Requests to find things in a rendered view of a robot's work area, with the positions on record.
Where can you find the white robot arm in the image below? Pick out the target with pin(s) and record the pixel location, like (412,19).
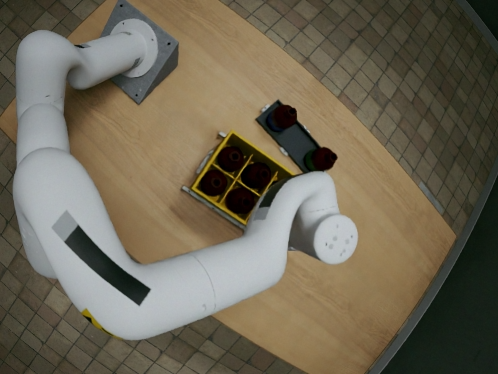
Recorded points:
(54,194)

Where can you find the yellow crate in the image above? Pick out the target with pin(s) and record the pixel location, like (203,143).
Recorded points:
(252,154)

